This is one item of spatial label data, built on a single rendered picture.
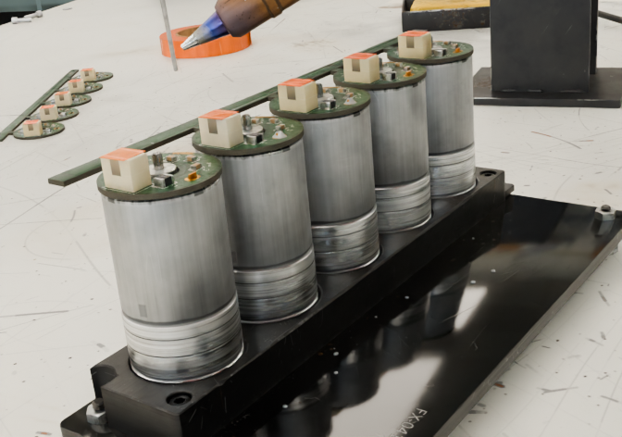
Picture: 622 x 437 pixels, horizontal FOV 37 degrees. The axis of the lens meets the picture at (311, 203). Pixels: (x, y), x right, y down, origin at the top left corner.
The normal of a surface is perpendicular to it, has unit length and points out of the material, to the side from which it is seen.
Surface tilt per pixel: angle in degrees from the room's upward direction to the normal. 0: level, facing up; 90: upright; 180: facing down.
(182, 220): 90
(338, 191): 90
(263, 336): 0
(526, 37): 90
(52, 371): 0
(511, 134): 0
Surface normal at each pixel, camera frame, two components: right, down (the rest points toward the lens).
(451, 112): 0.37, 0.30
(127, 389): -0.09, -0.93
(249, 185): 0.04, 0.36
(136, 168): 0.81, 0.14
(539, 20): -0.37, 0.37
